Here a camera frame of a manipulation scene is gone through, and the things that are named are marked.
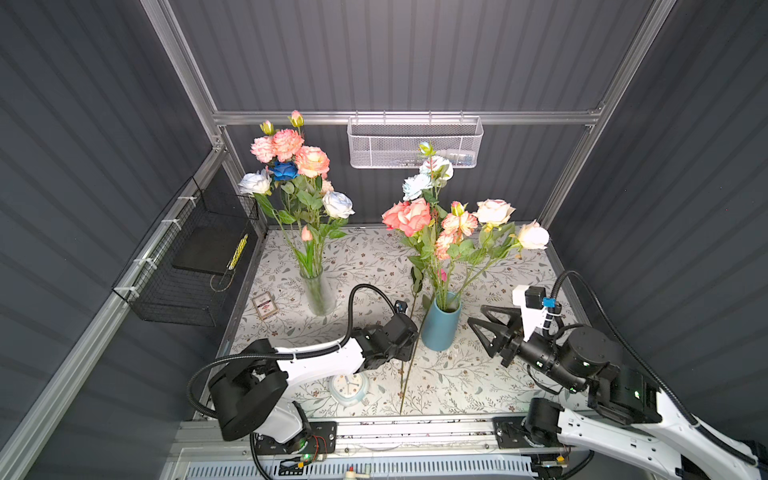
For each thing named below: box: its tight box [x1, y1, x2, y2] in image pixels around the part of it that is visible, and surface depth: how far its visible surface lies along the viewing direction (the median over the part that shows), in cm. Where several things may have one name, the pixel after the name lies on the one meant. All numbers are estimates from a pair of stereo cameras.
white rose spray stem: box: [402, 141, 454, 218], surface depth 67 cm
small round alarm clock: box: [329, 372, 369, 406], surface depth 80 cm
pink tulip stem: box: [295, 225, 314, 277], surface depth 84 cm
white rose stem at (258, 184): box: [239, 169, 310, 277], surface depth 70 cm
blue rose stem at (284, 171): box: [269, 161, 299, 181], surface depth 70 cm
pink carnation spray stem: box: [435, 201, 479, 310], surface depth 67 cm
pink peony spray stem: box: [250, 120, 276, 167], surface depth 69 cm
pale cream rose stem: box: [451, 198, 516, 305], surface depth 65 cm
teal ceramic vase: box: [421, 291, 462, 352], surface depth 78 cm
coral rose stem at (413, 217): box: [384, 198, 443, 307], surface depth 63 cm
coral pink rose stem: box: [381, 197, 425, 237], surface depth 62 cm
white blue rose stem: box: [319, 191, 355, 277], surface depth 72 cm
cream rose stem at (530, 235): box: [462, 220, 550, 295], surface depth 63 cm
